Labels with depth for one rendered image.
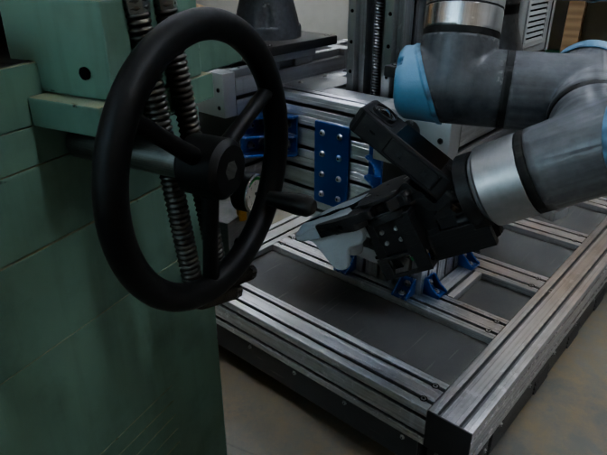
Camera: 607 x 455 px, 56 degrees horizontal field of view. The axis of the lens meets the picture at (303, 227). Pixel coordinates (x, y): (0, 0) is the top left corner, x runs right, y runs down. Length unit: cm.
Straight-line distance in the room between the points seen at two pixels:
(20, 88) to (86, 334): 30
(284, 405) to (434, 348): 39
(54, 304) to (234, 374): 90
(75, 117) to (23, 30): 10
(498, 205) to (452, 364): 80
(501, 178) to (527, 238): 134
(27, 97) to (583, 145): 50
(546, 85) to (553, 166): 11
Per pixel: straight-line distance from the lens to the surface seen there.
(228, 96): 119
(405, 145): 53
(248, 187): 86
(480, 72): 58
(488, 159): 51
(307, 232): 60
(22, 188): 64
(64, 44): 60
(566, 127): 50
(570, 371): 169
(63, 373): 75
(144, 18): 58
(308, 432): 139
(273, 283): 150
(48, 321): 71
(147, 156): 59
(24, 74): 63
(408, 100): 59
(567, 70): 58
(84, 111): 58
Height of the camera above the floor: 101
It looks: 27 degrees down
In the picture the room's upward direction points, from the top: straight up
